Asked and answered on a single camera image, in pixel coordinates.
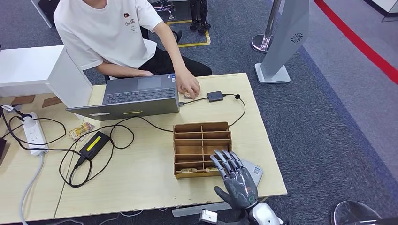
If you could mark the black box device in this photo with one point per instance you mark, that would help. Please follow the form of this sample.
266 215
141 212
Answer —
2 152

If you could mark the chrome stanchion pole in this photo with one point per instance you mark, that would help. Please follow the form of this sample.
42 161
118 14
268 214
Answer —
264 40

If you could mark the grey laptop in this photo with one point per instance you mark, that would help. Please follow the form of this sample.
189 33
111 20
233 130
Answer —
136 93

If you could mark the person's left hand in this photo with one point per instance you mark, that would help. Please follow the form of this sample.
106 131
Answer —
188 82

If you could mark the black object under desk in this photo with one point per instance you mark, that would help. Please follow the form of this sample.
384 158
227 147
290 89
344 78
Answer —
49 7

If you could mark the person's right hand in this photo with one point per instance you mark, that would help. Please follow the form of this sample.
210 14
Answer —
145 73

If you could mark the white furniture piece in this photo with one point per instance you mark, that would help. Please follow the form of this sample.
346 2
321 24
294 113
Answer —
385 6

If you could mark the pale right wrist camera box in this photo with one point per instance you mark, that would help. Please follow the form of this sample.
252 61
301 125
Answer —
209 216

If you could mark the white power strip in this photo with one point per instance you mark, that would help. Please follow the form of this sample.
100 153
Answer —
35 138

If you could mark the grey white card reader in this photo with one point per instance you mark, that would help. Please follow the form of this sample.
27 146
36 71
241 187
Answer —
255 172

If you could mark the white cabinet box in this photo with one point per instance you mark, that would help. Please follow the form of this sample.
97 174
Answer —
31 68

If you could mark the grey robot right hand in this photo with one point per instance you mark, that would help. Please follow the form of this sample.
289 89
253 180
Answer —
239 186

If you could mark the brown cardboard piece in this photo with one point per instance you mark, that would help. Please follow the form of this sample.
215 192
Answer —
23 100
52 102

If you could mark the black office chair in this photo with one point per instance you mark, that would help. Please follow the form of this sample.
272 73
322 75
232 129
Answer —
178 35

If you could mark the black robot legs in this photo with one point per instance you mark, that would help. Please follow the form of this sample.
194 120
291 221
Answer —
199 18

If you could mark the round grey robot shoulder dome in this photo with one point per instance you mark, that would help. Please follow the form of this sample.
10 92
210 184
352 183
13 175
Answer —
354 214

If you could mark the person's left forearm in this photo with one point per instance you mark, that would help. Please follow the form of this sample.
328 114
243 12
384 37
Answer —
172 49

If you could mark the white table frame bar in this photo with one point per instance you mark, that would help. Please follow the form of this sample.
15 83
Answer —
192 210

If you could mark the person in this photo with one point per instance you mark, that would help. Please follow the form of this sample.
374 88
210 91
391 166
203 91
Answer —
102 34

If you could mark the chrome stool base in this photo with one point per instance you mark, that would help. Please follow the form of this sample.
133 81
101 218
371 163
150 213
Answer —
163 5

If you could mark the black plug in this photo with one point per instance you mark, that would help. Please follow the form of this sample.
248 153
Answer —
23 116

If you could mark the white desk leg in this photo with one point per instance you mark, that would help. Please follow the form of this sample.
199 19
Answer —
42 14

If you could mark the grey kiosk stand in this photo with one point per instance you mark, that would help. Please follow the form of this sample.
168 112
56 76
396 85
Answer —
286 37

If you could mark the person's right forearm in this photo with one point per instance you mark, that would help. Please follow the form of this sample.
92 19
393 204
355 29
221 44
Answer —
118 70

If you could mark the wooden divided organizer box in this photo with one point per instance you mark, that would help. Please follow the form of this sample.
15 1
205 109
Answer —
192 143

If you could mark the small black hub box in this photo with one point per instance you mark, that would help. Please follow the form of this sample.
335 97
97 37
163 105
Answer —
215 96

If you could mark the white plug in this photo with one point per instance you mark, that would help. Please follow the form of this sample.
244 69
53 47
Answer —
29 122

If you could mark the black adapter with yellow label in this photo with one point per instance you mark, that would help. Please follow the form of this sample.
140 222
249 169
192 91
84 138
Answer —
94 144

